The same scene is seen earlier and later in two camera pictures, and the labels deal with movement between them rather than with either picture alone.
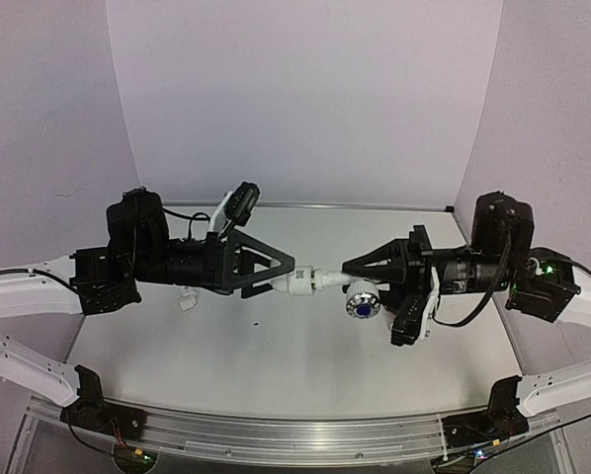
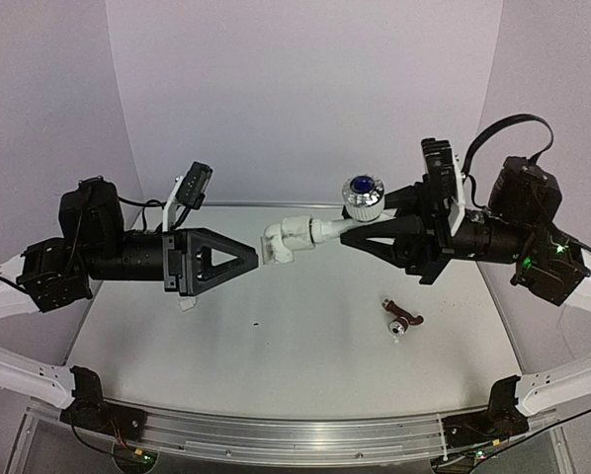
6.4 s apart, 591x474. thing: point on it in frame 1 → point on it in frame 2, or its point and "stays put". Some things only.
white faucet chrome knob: x=364 y=299 → x=364 y=197
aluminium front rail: x=264 y=437 stays put
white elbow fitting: x=300 y=282 → x=280 y=241
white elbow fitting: x=188 y=299 stays put
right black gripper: x=420 y=267 → x=433 y=242
